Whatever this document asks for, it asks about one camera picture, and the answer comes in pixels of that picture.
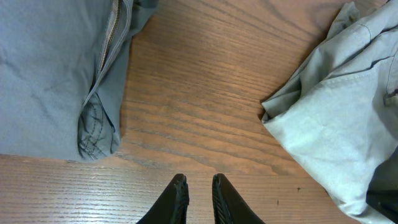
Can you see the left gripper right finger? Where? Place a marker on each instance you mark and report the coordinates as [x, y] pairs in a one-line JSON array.
[[228, 206]]

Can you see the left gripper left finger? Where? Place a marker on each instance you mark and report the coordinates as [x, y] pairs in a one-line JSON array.
[[171, 206]]

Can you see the khaki beige shorts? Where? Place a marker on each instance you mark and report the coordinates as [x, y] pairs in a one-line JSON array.
[[337, 114]]

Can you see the folded grey shorts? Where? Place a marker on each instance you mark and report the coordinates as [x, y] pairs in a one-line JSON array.
[[63, 70]]

